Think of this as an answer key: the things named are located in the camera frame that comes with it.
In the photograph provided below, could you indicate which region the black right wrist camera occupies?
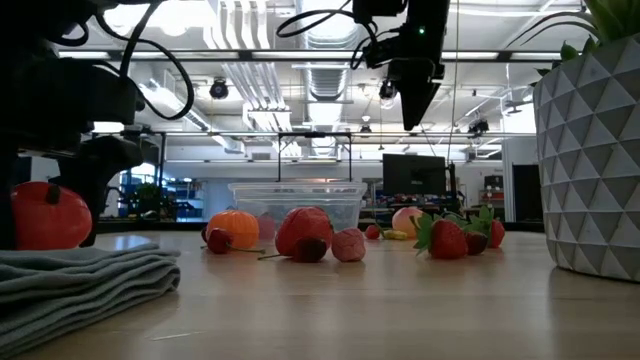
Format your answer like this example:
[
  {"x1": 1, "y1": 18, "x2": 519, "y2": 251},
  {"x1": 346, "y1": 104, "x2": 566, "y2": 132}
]
[{"x1": 362, "y1": 33, "x2": 401, "y2": 70}]

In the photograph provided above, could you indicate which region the dark doorway cabinet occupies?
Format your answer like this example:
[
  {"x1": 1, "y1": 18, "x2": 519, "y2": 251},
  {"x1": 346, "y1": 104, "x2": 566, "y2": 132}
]
[{"x1": 511, "y1": 163, "x2": 544, "y2": 223}]

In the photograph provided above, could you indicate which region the thin hanging cord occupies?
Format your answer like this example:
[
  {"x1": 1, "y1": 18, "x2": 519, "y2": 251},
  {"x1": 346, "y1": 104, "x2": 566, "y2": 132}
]
[{"x1": 446, "y1": 0, "x2": 460, "y2": 164}]

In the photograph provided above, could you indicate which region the pink toy lychee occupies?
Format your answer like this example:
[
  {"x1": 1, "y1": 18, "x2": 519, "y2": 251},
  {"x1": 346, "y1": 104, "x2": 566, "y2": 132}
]
[{"x1": 331, "y1": 227, "x2": 367, "y2": 263}]

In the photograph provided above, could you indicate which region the grey folded cloth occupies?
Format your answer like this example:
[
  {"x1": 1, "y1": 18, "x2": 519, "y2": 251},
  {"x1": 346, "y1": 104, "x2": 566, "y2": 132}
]
[{"x1": 0, "y1": 243, "x2": 181, "y2": 359}]

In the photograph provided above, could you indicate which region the red fruit with green top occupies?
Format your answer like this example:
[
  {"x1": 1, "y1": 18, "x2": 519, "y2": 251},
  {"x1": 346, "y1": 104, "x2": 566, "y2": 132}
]
[{"x1": 274, "y1": 206, "x2": 335, "y2": 257}]

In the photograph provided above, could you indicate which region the long ceiling light rail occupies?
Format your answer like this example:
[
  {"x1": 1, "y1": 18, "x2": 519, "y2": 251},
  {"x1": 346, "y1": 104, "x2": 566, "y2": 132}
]
[{"x1": 57, "y1": 48, "x2": 564, "y2": 63}]

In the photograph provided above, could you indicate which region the red strawberry with leaves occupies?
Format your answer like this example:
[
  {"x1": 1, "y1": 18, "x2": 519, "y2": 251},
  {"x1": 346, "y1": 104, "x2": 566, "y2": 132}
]
[{"x1": 469, "y1": 204, "x2": 506, "y2": 250}]

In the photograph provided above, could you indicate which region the white geometric plant pot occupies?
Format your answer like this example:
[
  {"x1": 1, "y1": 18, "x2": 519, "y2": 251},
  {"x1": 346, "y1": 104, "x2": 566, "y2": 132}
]
[{"x1": 532, "y1": 35, "x2": 640, "y2": 284}]

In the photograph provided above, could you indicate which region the clear plastic tupperware container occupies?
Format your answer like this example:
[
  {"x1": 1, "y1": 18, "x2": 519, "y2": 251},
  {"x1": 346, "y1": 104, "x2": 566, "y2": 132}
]
[{"x1": 228, "y1": 181, "x2": 369, "y2": 234}]

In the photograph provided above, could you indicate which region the dark red small fruit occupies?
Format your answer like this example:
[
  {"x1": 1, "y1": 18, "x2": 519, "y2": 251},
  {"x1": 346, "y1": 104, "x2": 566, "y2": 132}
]
[{"x1": 464, "y1": 230, "x2": 489, "y2": 256}]

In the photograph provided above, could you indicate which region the red toy tomato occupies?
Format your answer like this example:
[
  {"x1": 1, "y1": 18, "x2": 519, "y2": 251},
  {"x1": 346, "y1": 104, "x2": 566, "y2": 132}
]
[{"x1": 10, "y1": 180, "x2": 94, "y2": 251}]

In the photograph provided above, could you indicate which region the red cherry with stem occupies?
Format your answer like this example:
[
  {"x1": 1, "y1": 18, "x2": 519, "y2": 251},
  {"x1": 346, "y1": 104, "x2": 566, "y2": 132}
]
[{"x1": 200, "y1": 227, "x2": 266, "y2": 255}]

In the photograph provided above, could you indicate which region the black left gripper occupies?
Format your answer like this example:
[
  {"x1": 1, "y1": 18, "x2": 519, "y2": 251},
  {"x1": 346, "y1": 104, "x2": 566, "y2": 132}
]
[{"x1": 14, "y1": 63, "x2": 147, "y2": 249}]

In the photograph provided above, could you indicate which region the black computer monitor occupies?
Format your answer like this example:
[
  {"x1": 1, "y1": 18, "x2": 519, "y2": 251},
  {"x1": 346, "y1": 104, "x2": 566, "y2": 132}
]
[{"x1": 382, "y1": 153, "x2": 448, "y2": 197}]

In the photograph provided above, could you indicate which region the orange toy pumpkin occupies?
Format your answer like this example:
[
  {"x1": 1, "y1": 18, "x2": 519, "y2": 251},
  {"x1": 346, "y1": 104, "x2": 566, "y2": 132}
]
[{"x1": 206, "y1": 209, "x2": 261, "y2": 250}]

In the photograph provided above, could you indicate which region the pink toy peach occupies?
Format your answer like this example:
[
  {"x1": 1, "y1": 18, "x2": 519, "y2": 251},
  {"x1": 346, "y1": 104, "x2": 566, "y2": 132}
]
[{"x1": 391, "y1": 206, "x2": 426, "y2": 239}]

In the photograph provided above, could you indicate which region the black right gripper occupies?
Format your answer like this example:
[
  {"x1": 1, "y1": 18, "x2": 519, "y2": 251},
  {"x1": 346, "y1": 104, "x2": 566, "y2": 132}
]
[{"x1": 387, "y1": 0, "x2": 451, "y2": 131}]

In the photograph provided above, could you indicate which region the large red strawberry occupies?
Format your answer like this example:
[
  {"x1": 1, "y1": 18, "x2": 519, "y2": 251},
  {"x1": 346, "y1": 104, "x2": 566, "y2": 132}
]
[{"x1": 412, "y1": 213, "x2": 470, "y2": 261}]

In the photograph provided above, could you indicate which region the black rectangular stand frame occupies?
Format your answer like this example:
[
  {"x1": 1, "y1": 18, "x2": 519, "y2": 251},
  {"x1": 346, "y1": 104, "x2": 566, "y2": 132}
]
[{"x1": 276, "y1": 131, "x2": 354, "y2": 184}]

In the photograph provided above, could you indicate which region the black aluminium table frame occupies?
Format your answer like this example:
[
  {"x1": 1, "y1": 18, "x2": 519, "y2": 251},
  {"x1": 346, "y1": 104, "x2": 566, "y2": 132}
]
[{"x1": 97, "y1": 219, "x2": 546, "y2": 234}]

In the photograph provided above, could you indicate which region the dark red cherry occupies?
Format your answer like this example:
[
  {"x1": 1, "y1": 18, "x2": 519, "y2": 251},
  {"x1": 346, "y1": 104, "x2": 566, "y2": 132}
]
[{"x1": 257, "y1": 236, "x2": 329, "y2": 264}]

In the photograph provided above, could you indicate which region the green succulent plant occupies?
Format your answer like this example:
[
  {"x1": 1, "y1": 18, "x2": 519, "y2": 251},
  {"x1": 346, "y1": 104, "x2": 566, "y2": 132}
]
[{"x1": 504, "y1": 0, "x2": 640, "y2": 76}]

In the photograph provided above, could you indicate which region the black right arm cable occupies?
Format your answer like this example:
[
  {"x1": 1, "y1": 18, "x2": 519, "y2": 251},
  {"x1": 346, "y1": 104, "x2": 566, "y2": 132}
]
[{"x1": 275, "y1": 0, "x2": 381, "y2": 71}]

